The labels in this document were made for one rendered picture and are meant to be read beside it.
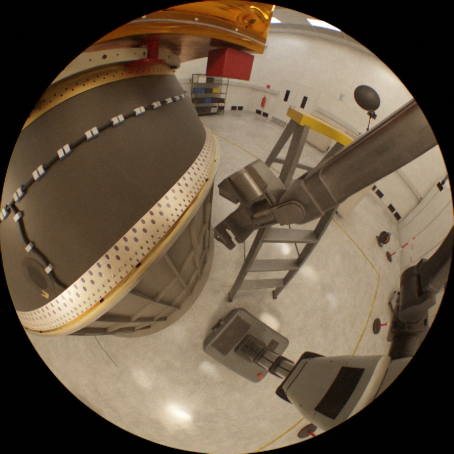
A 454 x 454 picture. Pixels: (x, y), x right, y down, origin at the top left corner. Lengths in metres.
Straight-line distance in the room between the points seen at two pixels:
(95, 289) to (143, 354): 1.35
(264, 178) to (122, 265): 0.41
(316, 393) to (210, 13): 1.11
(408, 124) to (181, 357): 1.77
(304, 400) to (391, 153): 0.56
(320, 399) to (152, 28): 1.03
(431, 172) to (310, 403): 7.45
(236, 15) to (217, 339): 1.81
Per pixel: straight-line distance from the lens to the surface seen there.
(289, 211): 0.22
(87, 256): 0.45
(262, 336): 1.40
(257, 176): 0.25
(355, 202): 3.07
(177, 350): 1.64
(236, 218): 0.32
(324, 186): 0.20
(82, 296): 0.51
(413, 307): 0.38
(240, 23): 0.70
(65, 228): 0.43
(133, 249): 0.44
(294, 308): 1.85
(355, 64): 7.57
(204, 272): 1.60
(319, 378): 0.54
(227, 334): 1.33
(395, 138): 0.21
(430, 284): 0.37
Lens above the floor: 1.56
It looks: 55 degrees down
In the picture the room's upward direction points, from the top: 13 degrees clockwise
